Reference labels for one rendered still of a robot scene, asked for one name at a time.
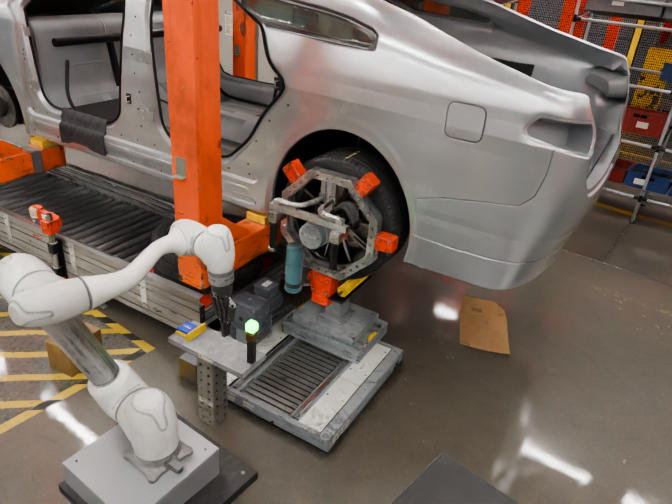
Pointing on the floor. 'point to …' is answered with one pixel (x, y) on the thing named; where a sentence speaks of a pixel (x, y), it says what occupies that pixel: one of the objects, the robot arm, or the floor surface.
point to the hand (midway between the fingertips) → (225, 327)
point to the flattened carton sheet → (483, 325)
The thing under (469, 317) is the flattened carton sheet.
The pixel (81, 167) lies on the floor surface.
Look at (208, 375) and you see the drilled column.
